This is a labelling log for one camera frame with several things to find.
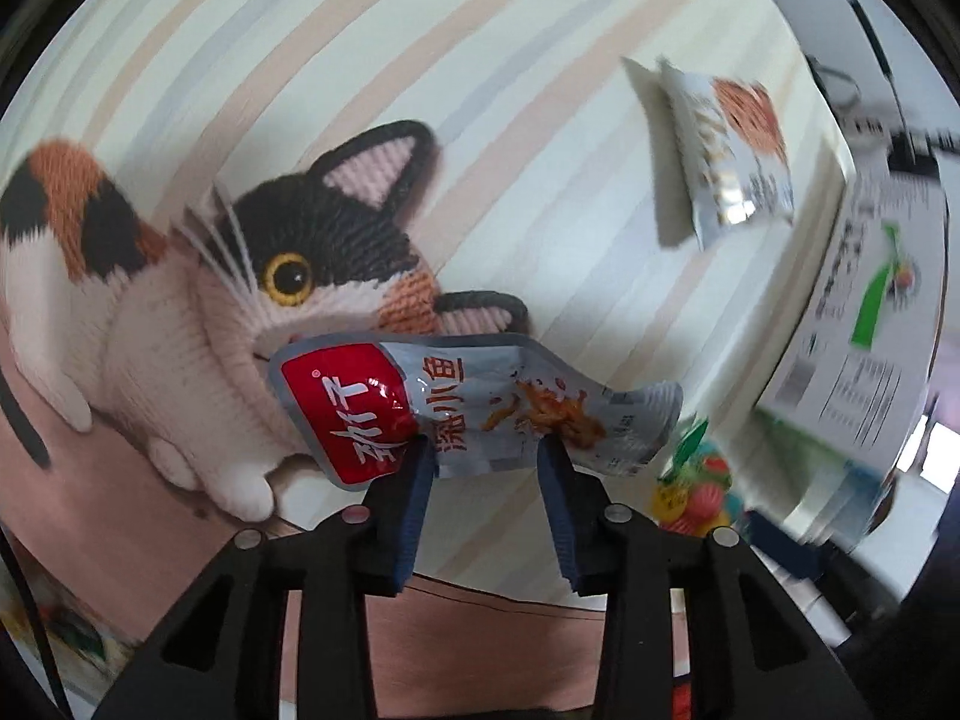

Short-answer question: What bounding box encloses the thin black cable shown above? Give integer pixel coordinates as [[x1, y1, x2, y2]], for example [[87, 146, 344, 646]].
[[0, 531, 76, 720]]

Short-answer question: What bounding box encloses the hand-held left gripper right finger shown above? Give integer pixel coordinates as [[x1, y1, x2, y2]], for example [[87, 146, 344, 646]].
[[536, 435, 875, 720]]

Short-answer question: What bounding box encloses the silver snack packet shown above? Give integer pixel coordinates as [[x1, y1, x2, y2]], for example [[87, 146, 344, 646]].
[[656, 56, 796, 252]]

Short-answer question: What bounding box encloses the grey red fish snack packet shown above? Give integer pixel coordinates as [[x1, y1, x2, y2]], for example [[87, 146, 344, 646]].
[[266, 331, 685, 492]]

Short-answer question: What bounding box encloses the striped cat printed blanket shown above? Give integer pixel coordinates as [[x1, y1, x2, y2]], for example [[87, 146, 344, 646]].
[[0, 0, 857, 720]]

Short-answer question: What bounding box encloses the colourful fruit print packet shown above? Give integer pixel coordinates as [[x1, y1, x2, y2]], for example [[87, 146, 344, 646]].
[[651, 420, 741, 539]]

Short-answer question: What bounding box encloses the white box with green print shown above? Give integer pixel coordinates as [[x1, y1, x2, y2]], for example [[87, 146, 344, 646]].
[[754, 135, 950, 550]]

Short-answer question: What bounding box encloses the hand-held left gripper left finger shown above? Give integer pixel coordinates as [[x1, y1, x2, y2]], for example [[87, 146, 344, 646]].
[[94, 427, 440, 720]]

